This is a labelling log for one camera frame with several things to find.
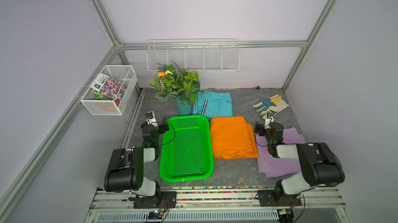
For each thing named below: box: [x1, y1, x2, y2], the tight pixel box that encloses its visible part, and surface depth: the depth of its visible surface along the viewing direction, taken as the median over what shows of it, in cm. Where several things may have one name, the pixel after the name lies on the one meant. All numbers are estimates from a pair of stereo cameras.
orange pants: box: [210, 116, 259, 160], surface depth 93 cm
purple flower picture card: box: [89, 72, 128, 101], surface depth 75 cm
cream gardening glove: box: [252, 94, 290, 120], surface depth 111 cm
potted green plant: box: [149, 60, 201, 117], surface depth 82 cm
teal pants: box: [192, 90, 234, 120], surface depth 109 cm
